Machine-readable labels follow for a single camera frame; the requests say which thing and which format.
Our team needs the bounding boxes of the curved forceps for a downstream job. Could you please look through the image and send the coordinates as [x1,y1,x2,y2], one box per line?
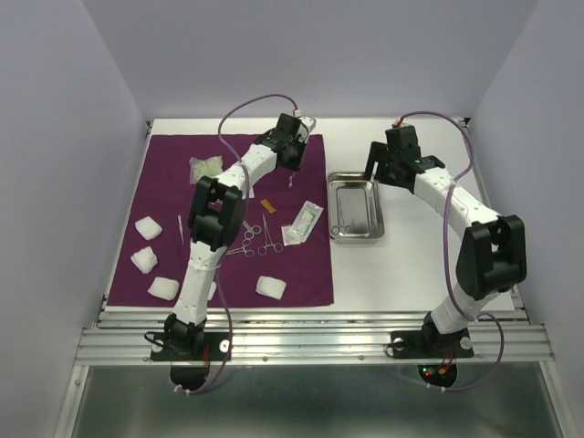
[287,169,300,189]

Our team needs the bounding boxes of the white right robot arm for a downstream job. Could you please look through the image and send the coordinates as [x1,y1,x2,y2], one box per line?
[364,126,527,359]

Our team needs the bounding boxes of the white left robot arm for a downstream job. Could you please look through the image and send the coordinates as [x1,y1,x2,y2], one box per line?
[163,113,317,360]

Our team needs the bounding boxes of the steel surgical scissors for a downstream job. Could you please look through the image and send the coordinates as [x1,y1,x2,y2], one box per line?
[243,221,262,240]

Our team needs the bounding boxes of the stainless steel tray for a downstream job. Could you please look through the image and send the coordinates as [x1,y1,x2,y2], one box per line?
[327,172,385,245]

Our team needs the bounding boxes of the green white suture packet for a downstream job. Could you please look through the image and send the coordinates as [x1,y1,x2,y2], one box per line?
[288,201,323,243]

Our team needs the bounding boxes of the green gauze bag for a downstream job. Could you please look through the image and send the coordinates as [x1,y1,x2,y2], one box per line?
[189,156,224,185]

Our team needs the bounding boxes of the clear small packet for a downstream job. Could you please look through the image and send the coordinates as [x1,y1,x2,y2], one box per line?
[281,225,302,246]

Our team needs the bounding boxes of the purple cloth mat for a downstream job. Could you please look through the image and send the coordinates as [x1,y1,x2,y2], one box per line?
[108,134,334,308]

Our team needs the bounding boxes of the white gauze pad right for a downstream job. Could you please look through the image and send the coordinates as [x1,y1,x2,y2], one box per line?
[255,276,287,300]

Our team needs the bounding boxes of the white gauze pad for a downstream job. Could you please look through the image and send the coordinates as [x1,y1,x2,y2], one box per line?
[130,246,158,275]
[255,276,287,300]
[147,276,180,301]
[134,216,162,241]
[207,282,217,301]

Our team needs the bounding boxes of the white gauze pad upper left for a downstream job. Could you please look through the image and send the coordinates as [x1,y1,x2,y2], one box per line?
[134,216,162,241]

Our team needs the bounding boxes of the white gauze pad middle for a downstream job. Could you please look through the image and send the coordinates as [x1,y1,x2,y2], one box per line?
[207,282,217,301]

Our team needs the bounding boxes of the white gauze pad far left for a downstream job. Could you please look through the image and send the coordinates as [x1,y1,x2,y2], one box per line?
[130,246,158,275]

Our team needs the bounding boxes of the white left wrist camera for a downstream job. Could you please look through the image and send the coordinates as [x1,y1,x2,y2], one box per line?
[294,111,317,140]

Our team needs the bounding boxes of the steel scalpel handle left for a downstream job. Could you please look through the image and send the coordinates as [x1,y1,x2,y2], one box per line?
[177,214,184,245]

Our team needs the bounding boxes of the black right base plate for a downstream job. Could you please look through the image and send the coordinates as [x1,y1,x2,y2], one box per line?
[385,324,475,391]

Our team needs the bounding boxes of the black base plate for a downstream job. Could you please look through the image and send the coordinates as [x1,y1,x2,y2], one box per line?
[385,324,475,391]
[143,331,232,395]

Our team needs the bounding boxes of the aluminium right side rail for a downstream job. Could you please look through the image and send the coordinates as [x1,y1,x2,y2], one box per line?
[453,118,527,315]

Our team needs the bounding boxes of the aluminium rail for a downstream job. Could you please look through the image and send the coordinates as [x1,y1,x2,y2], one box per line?
[453,118,527,315]
[75,311,555,366]

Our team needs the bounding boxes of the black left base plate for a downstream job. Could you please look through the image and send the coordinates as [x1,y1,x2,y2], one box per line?
[143,331,232,395]

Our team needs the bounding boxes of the aluminium front rail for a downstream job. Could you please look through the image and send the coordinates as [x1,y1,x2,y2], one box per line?
[75,311,555,366]

